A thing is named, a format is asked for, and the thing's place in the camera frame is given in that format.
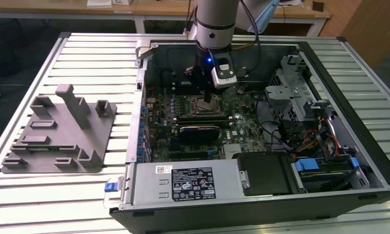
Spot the silver heat sink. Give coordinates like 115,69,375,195
222,143,243,155

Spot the black graphics card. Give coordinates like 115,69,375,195
175,124,222,144

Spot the wooden desk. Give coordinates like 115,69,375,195
47,0,332,37

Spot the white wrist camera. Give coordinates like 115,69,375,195
210,56,238,89

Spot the thin cable with silver plug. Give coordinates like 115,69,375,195
182,0,195,35

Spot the green motherboard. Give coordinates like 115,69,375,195
141,84,275,163

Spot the CPU socket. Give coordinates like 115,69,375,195
187,95,223,116

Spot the orange wire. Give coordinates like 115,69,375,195
290,142,318,156

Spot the silver CPU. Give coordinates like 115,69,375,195
195,98,215,112

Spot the red wire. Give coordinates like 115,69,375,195
304,130,342,157

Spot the silver power supply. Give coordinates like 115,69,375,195
129,160,249,207

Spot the metal socket cover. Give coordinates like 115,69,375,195
190,96,223,115

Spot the black RAM module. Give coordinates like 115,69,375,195
177,120,231,128
175,115,231,123

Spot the grey parts rack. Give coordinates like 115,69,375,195
0,83,118,174

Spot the white paper sheet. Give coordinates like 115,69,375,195
85,0,113,7

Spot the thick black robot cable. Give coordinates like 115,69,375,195
230,0,261,78

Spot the silver metal drive cage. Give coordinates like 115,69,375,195
265,55,318,122

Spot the black plastic shroud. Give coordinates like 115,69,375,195
235,152,295,197

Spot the black wire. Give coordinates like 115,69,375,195
258,119,291,153

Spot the grey plastic clip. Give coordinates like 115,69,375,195
303,99,332,115

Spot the silver disk bay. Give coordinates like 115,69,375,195
290,156,371,194

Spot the black PC case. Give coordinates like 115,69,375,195
102,36,390,234

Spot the blue disk carrier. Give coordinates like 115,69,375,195
294,157,319,173

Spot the wooden cabinet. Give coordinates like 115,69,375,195
319,0,390,70

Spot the black expansion slot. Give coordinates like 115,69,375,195
167,151,209,160

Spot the grey metal bracket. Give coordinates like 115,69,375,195
265,85,302,109

